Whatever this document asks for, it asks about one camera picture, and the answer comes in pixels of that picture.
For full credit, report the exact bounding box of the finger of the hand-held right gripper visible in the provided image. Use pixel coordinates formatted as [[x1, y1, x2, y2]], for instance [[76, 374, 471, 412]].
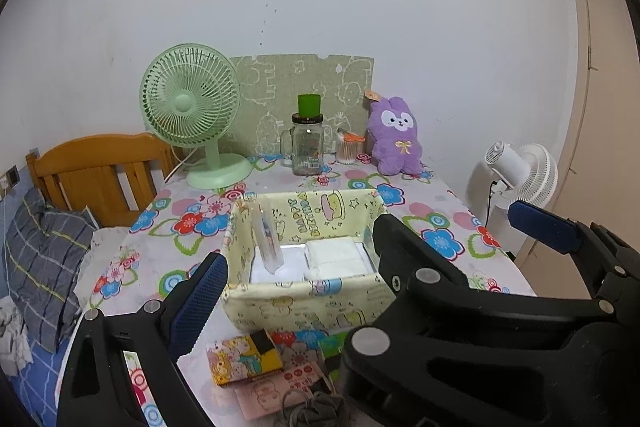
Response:
[[507, 201, 640, 323], [340, 213, 618, 427]]

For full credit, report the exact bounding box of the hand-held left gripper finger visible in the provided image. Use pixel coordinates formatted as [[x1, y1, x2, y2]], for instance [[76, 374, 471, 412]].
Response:
[[57, 252, 229, 427]]

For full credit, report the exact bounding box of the colourful cartoon tissue packet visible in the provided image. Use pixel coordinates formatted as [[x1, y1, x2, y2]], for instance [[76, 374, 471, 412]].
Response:
[[206, 329, 286, 388]]

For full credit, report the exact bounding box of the yellow printed fabric storage box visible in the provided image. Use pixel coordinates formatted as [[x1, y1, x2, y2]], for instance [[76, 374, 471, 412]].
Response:
[[220, 188, 396, 335]]

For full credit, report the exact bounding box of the floral tablecloth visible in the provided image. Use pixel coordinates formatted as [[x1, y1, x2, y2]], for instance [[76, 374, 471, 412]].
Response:
[[75, 154, 538, 427]]

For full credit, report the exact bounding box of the white standing fan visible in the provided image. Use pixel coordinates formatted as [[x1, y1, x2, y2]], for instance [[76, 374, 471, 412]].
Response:
[[469, 139, 559, 258]]

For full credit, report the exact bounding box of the transparent plastic packet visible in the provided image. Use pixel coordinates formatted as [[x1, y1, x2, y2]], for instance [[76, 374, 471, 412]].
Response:
[[250, 202, 286, 278]]

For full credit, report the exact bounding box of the white tissue pack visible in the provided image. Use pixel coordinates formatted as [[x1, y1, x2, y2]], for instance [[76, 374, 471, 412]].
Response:
[[304, 239, 373, 280]]

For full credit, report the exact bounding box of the white quilt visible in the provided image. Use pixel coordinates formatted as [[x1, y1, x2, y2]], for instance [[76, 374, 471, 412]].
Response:
[[75, 227, 132, 308]]

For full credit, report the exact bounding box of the pink printed packet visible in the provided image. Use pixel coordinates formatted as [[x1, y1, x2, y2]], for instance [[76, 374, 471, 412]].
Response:
[[234, 361, 331, 423]]

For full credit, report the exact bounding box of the beige wooden door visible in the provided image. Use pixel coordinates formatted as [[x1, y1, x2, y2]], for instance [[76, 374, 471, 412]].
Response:
[[515, 0, 640, 303]]

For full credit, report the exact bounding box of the dark grey hair scrunchie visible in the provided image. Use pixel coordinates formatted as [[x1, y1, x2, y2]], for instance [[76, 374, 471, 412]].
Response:
[[280, 387, 351, 427]]

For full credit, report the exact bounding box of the grey plaid pillow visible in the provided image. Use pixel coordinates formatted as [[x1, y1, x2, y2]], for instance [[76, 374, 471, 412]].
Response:
[[5, 187, 101, 353]]

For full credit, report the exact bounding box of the purple plush bunny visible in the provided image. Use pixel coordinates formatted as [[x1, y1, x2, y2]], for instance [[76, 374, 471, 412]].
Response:
[[366, 91, 426, 176]]

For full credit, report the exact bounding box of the cotton swab jar orange lid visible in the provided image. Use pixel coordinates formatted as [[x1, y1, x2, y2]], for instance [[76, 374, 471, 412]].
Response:
[[335, 129, 367, 165]]

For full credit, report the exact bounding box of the wooden bed headboard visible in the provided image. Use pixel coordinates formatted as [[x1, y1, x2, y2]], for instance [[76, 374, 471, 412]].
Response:
[[26, 133, 176, 228]]

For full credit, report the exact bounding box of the blue bed sheet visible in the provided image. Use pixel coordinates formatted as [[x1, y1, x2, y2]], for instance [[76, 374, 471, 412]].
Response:
[[0, 332, 71, 427]]

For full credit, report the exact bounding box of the white crumpled cloth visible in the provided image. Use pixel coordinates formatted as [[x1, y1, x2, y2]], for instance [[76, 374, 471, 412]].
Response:
[[0, 294, 33, 375]]

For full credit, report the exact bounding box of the glass mug jar green lid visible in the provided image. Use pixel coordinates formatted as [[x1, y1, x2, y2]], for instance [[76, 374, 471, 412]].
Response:
[[280, 94, 335, 176]]

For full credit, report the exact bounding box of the green desk fan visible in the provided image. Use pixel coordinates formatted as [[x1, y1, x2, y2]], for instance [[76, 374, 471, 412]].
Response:
[[139, 43, 252, 190]]

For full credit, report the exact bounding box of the green patterned cardboard sheet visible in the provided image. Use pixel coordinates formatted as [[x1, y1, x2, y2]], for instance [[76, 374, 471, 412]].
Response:
[[229, 53, 375, 158]]

